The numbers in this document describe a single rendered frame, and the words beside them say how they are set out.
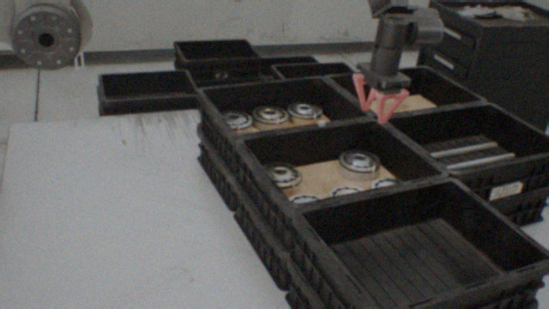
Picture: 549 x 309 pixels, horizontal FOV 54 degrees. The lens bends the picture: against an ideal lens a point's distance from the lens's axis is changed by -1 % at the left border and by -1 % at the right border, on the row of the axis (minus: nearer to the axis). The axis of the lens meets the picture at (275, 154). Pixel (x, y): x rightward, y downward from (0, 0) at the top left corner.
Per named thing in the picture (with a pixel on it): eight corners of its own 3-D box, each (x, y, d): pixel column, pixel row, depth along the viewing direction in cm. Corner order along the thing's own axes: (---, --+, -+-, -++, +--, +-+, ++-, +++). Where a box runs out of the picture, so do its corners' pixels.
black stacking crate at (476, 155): (440, 219, 126) (452, 178, 121) (370, 157, 149) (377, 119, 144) (558, 190, 142) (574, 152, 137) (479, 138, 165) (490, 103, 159)
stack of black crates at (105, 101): (110, 196, 238) (101, 101, 216) (105, 161, 262) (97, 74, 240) (200, 185, 251) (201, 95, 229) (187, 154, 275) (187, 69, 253)
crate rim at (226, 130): (232, 147, 129) (233, 137, 128) (194, 96, 152) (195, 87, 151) (375, 125, 145) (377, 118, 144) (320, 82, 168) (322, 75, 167)
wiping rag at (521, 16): (507, 21, 268) (509, 15, 266) (479, 9, 285) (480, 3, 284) (552, 21, 277) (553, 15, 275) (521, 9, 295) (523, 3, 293)
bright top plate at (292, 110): (298, 120, 155) (298, 118, 155) (280, 106, 162) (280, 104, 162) (328, 115, 160) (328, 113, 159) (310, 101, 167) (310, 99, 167)
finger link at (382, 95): (382, 111, 116) (391, 69, 111) (401, 126, 110) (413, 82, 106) (354, 114, 113) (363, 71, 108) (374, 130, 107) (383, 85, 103)
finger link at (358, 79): (372, 104, 118) (381, 63, 114) (391, 118, 113) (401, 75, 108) (346, 106, 116) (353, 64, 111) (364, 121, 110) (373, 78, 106)
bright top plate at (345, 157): (355, 175, 132) (356, 172, 131) (331, 155, 139) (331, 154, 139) (388, 166, 136) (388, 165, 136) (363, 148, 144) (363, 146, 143)
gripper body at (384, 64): (380, 69, 114) (388, 34, 111) (409, 88, 106) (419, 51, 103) (353, 70, 112) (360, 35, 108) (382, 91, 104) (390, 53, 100)
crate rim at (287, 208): (288, 220, 106) (290, 209, 104) (232, 147, 129) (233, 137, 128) (449, 184, 121) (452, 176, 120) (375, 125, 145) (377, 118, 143)
